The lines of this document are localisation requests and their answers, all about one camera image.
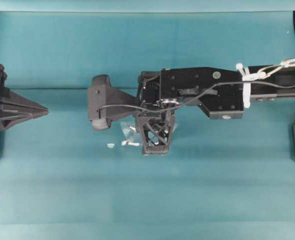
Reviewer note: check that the silver zip bag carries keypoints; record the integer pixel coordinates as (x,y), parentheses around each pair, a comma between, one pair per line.
(124,134)

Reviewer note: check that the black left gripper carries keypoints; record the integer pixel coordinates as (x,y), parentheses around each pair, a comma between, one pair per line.
(10,97)

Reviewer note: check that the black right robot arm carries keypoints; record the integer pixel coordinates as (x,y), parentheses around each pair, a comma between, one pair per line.
(221,94)

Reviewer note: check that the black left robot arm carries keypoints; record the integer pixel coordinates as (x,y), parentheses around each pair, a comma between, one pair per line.
(14,108)

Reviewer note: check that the white zip ties right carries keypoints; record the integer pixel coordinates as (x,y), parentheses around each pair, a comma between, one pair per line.
(261,74)

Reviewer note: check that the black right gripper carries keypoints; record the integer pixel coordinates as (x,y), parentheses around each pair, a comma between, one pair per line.
(155,123)

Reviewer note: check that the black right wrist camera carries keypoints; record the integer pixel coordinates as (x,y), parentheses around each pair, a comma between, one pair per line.
(107,104)

